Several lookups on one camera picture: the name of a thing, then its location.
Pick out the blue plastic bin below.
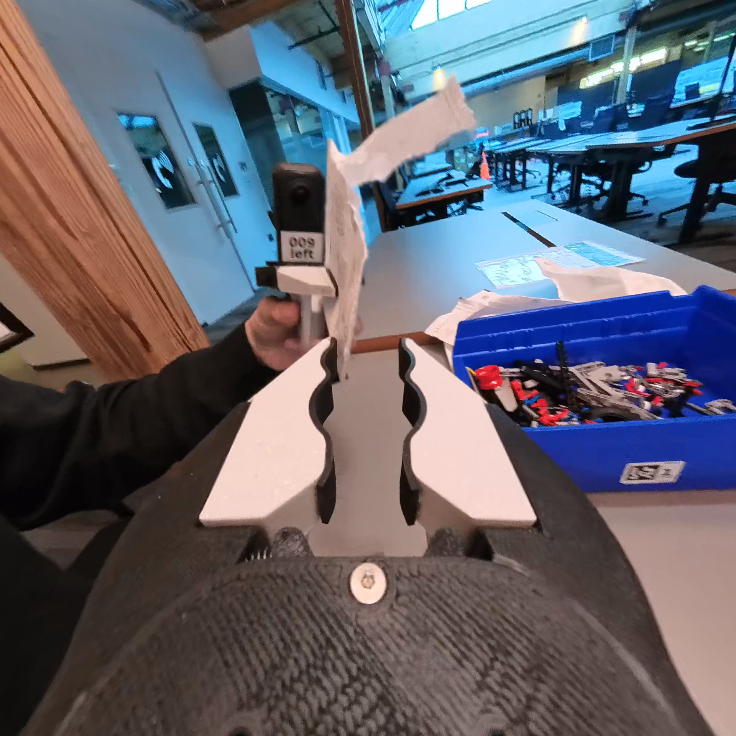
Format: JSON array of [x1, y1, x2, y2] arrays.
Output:
[[452, 286, 736, 494]]

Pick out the wooden pillar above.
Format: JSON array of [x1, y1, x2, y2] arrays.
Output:
[[0, 0, 211, 381]]

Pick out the person's dark clothing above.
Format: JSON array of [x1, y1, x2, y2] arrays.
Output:
[[0, 514, 130, 736]]

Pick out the dark brown wooden post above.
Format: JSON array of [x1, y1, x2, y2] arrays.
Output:
[[335, 0, 393, 231]]

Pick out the blue printed paper sheet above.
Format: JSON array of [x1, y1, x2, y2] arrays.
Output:
[[563, 241, 646, 269]]

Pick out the small background office desk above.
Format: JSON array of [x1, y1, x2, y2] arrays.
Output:
[[396, 171, 494, 228]]

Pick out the glass partition wall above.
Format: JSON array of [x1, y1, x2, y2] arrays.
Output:
[[229, 79, 347, 209]]

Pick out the person's left forearm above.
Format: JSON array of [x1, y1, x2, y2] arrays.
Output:
[[0, 325, 283, 532]]

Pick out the white printed paper sheet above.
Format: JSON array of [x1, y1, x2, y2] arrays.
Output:
[[476, 247, 582, 287]]

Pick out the dark framed board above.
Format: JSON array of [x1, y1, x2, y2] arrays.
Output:
[[0, 302, 35, 353]]

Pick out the white crumpled paper bag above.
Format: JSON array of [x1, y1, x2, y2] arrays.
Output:
[[424, 290, 571, 362], [534, 257, 689, 304]]

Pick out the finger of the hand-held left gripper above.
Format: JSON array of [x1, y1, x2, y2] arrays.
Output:
[[276, 264, 340, 298]]

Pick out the black office chair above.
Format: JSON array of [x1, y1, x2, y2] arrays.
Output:
[[657, 129, 736, 228]]

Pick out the person's left hand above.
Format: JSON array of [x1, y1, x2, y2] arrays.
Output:
[[244, 297, 324, 372]]

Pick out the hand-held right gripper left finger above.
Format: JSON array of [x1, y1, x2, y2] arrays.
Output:
[[198, 337, 340, 530]]

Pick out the long background office desk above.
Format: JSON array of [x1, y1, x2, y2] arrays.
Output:
[[489, 113, 736, 243]]

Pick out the door window with logo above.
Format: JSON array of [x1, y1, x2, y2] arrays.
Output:
[[117, 112, 196, 211], [192, 122, 239, 200]]

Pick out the metal door handle bar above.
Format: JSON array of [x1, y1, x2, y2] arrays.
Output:
[[197, 161, 237, 233]]

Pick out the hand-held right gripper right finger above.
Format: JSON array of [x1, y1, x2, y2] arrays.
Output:
[[398, 337, 539, 531]]

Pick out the pile of toy brick parts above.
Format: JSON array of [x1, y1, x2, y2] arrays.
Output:
[[468, 342, 736, 427]]

